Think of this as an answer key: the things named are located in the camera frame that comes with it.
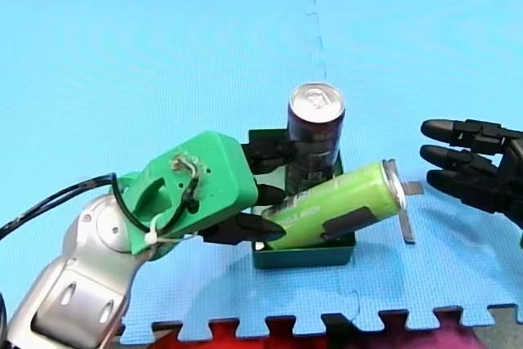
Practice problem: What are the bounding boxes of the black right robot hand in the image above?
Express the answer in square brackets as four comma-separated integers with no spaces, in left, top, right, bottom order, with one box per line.
[419,119,523,249]

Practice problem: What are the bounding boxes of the shallow green tray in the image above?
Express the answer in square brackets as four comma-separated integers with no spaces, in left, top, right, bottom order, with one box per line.
[248,128,355,271]

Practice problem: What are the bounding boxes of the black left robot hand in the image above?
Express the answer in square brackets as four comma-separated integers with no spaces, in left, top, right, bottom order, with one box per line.
[199,138,300,246]

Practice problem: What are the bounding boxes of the green drink can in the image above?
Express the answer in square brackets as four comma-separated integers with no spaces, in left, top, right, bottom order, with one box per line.
[260,159,408,251]

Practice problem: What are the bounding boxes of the dark purple drink can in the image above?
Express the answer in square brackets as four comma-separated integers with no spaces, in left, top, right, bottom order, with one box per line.
[285,82,346,195]

